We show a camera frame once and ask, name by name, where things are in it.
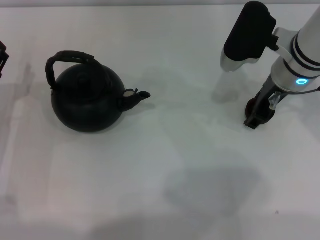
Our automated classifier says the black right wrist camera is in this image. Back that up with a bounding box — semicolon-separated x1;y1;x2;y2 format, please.
220;0;280;74

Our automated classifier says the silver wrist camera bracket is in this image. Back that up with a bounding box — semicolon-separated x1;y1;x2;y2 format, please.
271;26;297;60

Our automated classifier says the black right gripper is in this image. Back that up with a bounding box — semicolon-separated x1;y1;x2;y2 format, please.
244;74;287;131

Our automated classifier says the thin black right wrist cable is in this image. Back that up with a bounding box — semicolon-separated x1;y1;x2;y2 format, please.
280;85;320;96

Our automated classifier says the black round teapot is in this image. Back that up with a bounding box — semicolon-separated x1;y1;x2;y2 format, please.
45;50;152;134

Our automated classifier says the silver right wrist connector plug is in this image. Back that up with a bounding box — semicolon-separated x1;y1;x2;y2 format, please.
268;91;284;111

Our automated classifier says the dark brown teacup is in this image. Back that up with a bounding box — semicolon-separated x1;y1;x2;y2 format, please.
245;98;276;125

